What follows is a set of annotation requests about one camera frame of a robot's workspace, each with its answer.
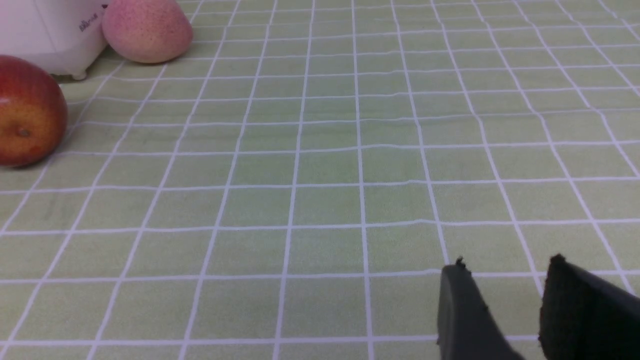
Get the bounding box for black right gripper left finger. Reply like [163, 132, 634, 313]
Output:
[436, 257, 523, 360]

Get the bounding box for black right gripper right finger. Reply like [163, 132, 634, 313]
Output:
[538, 254, 640, 360]

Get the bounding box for pink peach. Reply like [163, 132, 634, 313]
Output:
[102, 0, 194, 64]

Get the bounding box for white toaster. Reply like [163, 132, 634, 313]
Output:
[0, 0, 110, 81]

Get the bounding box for green checkered tablecloth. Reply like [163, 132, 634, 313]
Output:
[1, 0, 640, 360]

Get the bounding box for red apple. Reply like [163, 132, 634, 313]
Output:
[0, 55, 68, 167]

